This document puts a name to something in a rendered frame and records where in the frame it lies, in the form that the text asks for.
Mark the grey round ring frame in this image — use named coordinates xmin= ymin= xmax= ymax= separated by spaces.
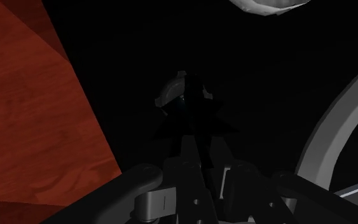
xmin=294 ymin=58 xmax=358 ymax=215

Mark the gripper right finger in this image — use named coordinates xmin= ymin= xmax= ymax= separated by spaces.
xmin=210 ymin=136 xmax=358 ymax=224

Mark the small black and grey object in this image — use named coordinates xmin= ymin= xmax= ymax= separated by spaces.
xmin=154 ymin=70 xmax=214 ymax=131

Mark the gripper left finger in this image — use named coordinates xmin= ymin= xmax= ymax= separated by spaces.
xmin=42 ymin=134 xmax=221 ymax=224

